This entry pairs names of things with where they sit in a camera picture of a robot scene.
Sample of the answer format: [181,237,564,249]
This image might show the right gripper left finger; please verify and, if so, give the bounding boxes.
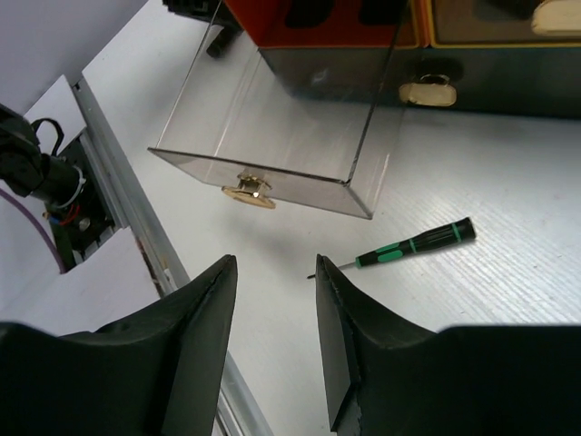
[1,255,238,435]

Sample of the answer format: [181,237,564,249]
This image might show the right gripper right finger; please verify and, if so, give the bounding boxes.
[315,256,580,435]

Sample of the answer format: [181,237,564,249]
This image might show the clear drawer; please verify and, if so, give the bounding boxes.
[152,1,402,219]

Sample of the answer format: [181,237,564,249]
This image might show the small precision screwdriver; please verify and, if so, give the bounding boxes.
[307,216,478,279]
[206,27,237,59]

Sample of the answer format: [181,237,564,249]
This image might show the teal drawer cabinet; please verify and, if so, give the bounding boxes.
[226,1,580,119]

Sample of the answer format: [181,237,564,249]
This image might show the aluminium table edge rail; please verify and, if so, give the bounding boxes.
[73,79,272,435]

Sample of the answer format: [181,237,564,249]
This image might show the gold middle drawer handle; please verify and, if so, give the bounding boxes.
[222,173,276,210]

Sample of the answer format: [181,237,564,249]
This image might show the gold drawer handle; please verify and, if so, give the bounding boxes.
[399,74,458,107]
[222,173,276,210]

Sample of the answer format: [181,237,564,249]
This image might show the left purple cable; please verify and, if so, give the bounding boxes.
[0,185,69,273]

